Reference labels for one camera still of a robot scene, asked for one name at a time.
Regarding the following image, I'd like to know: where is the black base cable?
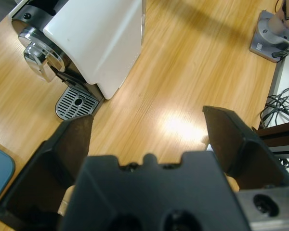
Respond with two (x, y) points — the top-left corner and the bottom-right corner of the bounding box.
(271, 43), (289, 59)

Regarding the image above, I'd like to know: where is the black aluminium frame rail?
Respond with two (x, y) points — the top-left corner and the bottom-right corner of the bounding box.
(251, 121), (289, 167)

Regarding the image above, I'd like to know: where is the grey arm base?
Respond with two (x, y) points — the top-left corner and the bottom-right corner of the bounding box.
(249, 9), (289, 64)

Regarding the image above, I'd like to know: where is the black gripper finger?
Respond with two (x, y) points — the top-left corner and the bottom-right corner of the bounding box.
(202, 105), (289, 191)
(0, 114), (94, 230)

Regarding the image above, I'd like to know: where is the black cable bundle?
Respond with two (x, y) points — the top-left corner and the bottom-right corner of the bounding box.
(258, 86), (289, 128)

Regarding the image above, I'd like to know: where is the teal plastic tray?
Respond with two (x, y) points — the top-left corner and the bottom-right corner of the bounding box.
(0, 143), (16, 201)

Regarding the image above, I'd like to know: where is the white capsule coffee machine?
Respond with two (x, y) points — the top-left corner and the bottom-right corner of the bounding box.
(11, 0), (145, 121)

